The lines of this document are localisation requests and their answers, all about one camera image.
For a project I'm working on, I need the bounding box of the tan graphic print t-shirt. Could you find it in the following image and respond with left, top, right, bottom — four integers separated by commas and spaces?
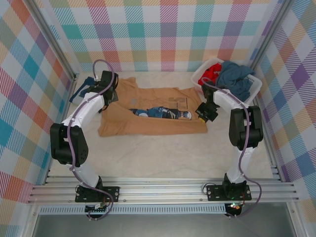
98, 77, 208, 137

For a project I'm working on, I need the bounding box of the white plastic laundry basket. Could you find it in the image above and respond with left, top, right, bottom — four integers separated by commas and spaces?
191, 58, 263, 104

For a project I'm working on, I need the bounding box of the red t-shirt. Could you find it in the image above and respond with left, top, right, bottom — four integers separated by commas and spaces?
198, 63, 223, 86

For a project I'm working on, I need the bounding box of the grey-blue t-shirt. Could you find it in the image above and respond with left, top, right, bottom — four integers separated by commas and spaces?
216, 61, 256, 102

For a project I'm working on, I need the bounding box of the navy cartoon print t-shirt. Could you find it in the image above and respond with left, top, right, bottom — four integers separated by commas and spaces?
69, 77, 99, 104

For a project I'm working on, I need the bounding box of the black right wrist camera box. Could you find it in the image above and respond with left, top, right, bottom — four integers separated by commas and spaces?
207, 108, 220, 123

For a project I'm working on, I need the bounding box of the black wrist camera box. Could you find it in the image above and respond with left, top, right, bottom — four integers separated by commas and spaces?
207, 108, 220, 123
108, 88, 119, 104

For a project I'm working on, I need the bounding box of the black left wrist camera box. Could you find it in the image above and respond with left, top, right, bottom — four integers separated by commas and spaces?
108, 88, 119, 104

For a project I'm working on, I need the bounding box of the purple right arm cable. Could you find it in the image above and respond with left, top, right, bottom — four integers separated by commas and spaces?
201, 77, 262, 218

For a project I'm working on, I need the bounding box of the aluminium frame post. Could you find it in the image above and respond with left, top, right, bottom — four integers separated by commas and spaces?
249, 0, 292, 72
27, 0, 79, 82

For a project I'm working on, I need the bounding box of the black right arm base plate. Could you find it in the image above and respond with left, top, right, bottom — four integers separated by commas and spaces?
206, 184, 252, 201

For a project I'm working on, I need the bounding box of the aluminium rail frame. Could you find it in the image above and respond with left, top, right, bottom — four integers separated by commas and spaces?
27, 167, 301, 204

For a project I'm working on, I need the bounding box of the white slotted cable duct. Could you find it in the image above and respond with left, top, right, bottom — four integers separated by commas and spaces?
39, 203, 227, 215

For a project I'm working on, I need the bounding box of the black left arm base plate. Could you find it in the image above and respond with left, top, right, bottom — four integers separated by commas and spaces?
75, 185, 120, 203

